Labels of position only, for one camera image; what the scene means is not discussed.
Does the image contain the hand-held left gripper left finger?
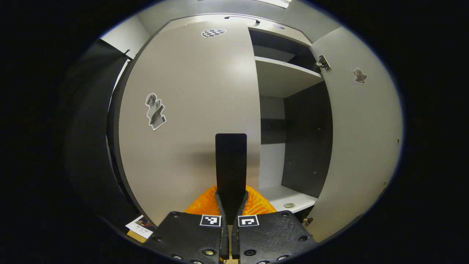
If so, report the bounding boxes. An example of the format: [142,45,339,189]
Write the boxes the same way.
[145,185,230,264]

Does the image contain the black door handle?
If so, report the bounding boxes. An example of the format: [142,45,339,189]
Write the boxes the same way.
[215,133,248,225]

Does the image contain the black backdrop cloth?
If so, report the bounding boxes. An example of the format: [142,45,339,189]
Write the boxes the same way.
[60,38,147,232]

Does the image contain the white photo card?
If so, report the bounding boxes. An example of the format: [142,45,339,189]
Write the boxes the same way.
[126,215,155,240]

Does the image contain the grey low cabinet shelf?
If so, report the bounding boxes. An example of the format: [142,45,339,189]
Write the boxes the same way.
[258,185,318,214]

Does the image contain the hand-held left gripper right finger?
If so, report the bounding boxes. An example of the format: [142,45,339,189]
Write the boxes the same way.
[232,185,318,264]

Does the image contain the grey double-door shoe cabinet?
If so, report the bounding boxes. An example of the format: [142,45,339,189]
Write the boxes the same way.
[106,13,404,243]

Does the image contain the silver cabinet top handle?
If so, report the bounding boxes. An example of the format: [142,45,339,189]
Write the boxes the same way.
[224,15,261,26]

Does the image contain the grey high cabinet shelf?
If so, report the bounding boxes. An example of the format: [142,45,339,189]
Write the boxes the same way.
[254,56,324,99]

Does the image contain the long ceiling light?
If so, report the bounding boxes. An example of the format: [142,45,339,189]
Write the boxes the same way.
[253,0,292,9]

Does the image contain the grey cabinet door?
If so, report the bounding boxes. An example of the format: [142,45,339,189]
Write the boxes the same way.
[117,20,262,227]
[305,26,404,243]

